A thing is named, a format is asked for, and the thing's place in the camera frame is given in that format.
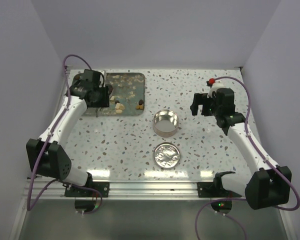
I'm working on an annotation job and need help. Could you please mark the metal tweezers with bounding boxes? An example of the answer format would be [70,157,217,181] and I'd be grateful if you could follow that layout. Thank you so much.
[95,107,103,118]

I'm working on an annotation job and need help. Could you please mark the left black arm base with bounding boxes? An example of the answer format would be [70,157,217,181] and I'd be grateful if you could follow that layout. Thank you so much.
[62,181,110,198]

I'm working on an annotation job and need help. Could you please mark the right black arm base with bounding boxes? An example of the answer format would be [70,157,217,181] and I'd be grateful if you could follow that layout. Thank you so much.
[196,181,242,198]

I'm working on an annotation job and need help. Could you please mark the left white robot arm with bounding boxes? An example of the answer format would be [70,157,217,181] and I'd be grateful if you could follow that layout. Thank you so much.
[26,69,110,197]

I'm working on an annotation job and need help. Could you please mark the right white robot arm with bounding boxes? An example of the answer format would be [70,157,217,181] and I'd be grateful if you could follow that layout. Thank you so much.
[190,87,292,210]

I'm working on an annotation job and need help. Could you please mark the white chocolate pieces cluster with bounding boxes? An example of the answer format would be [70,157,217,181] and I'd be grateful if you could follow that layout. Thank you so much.
[110,96,126,114]

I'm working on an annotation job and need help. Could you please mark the dark chocolate by tray edge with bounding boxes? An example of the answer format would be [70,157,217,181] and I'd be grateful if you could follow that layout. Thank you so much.
[138,99,144,105]

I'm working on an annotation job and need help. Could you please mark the round silver tin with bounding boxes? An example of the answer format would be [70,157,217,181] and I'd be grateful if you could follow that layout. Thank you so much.
[152,109,180,138]

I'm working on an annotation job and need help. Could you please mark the green floral metal tray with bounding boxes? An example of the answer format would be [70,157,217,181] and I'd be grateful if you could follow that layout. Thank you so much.
[84,72,146,117]

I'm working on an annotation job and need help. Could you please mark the embossed silver tin lid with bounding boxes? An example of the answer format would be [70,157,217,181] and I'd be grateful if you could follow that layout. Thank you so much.
[153,142,181,169]

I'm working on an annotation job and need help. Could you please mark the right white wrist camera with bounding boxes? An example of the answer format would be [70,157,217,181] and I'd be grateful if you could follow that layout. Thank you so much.
[207,78,225,98]

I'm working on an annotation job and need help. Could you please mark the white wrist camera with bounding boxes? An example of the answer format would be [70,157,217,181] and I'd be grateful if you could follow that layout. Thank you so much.
[207,78,225,98]
[99,70,107,87]

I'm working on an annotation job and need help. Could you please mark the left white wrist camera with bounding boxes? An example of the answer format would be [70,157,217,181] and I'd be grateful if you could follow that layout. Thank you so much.
[99,70,107,87]

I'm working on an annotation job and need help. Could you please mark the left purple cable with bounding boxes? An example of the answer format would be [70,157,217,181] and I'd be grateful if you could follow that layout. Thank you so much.
[26,54,104,216]

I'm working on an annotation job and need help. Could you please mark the purple cable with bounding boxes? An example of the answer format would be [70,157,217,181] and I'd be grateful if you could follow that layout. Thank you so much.
[26,54,104,216]
[194,76,300,240]

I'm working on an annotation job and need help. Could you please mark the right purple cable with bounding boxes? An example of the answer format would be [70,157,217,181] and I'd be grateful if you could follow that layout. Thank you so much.
[194,76,300,240]

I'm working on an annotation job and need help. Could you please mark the aluminium mounting rail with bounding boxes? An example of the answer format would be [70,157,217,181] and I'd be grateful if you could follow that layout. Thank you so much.
[22,178,248,201]

